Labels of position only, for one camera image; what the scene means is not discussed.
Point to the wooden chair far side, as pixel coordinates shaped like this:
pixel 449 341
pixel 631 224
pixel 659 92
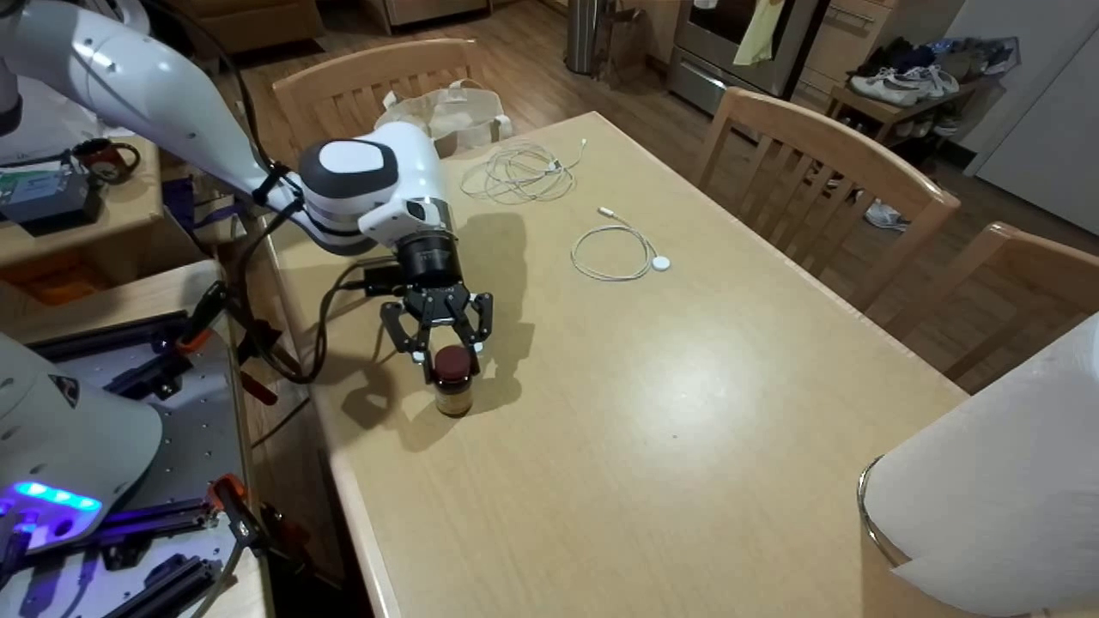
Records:
pixel 1049 283

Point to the wooden chair with bag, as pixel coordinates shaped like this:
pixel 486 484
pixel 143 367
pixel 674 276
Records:
pixel 346 94

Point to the white tote bag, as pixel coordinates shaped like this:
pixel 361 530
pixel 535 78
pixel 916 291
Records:
pixel 457 119

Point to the white lamp shade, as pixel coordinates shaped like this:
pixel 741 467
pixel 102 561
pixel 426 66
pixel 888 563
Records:
pixel 994 506

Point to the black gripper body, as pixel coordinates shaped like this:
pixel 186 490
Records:
pixel 424 281

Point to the wooden chair near middle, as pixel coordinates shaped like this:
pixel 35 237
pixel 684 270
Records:
pixel 804 182

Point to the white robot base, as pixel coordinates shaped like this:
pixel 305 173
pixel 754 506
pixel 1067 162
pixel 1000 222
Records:
pixel 70 450

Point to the white sneakers on rack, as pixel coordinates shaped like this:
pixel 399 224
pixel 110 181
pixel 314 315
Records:
pixel 906 87

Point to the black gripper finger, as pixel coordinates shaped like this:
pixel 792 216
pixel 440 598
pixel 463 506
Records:
pixel 479 317
pixel 406 330

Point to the wooden shoe rack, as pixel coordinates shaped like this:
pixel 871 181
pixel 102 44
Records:
pixel 900 129

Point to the small brown glass bottle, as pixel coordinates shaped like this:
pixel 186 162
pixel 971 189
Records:
pixel 454 372

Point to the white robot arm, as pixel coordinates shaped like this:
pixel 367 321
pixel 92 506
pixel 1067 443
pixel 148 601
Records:
pixel 349 195

